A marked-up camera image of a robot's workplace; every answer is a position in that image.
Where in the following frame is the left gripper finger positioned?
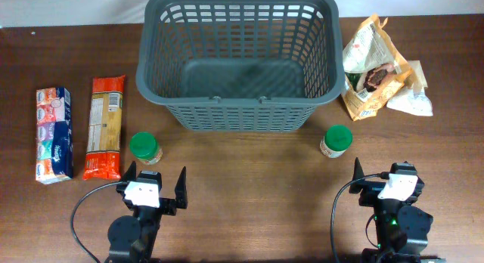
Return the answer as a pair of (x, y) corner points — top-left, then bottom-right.
(119, 161), (136, 184)
(174, 166), (188, 209)

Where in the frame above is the green-lid jar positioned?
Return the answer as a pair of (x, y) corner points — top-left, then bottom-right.
(320, 125), (353, 158)
(129, 132), (163, 165)

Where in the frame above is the white beige pouch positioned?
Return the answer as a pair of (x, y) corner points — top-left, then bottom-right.
(386, 60), (433, 116)

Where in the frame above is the orange snack bag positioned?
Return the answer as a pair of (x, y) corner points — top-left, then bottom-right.
(341, 14), (413, 121)

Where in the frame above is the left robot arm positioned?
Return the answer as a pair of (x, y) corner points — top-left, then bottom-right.
(105, 162), (188, 263)

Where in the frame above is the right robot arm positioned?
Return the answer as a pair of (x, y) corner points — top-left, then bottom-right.
(349, 160), (433, 263)

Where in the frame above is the orange pasta packet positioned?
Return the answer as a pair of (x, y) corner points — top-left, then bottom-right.
(82, 76), (126, 180)

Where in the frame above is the tissue multipack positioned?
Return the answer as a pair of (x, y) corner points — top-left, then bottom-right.
(36, 87), (73, 184)

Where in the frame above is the grey plastic basket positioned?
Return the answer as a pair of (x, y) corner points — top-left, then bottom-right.
(136, 0), (345, 132)

